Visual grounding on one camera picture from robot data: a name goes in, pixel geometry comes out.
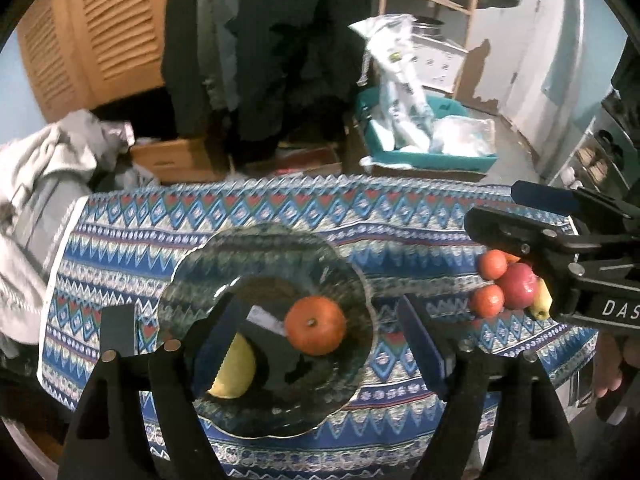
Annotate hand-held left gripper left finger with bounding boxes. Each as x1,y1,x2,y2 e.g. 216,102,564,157
57,294,252,480

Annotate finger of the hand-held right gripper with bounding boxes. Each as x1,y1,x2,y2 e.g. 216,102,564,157
464,206,586,281
511,180,640,233

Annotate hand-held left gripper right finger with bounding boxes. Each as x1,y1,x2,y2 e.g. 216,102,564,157
399,295,583,480

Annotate yellow lemon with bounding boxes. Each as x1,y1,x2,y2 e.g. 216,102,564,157
207,332,257,400

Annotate red apple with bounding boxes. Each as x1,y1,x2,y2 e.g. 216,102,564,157
497,262,540,310

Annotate yellow pear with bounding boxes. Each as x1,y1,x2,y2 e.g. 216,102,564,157
530,280,553,321

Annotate large orange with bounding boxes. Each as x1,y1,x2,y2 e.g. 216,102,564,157
285,296,347,356

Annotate clear glass bowl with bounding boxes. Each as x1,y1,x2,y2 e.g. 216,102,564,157
157,225,378,441

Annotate person's right hand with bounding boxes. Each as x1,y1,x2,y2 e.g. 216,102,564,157
592,332,627,402

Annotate white shoe rack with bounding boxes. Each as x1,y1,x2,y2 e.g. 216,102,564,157
550,90,640,196

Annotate clear plastic bag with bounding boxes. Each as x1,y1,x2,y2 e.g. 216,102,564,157
430,115,498,158

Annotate teal box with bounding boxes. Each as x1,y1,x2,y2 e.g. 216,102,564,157
356,87,498,173

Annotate blue patterned tablecloth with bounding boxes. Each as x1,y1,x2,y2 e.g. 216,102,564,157
37,172,601,480

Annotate white printed carton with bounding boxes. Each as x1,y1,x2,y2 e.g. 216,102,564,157
415,37,468,93

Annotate white printed bag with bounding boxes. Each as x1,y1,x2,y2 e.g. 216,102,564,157
350,14,436,151

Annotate brown cardboard box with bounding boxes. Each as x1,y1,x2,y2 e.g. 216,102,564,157
130,137,233,183

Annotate wooden shelf rack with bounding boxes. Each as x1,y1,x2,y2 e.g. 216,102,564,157
377,0,483,96

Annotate grey clothes pile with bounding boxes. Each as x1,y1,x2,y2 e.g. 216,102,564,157
0,110,136,346

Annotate hanging dark clothes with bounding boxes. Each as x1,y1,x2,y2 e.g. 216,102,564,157
162,0,373,161

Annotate wooden louvered door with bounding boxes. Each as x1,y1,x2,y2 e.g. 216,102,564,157
17,0,176,123

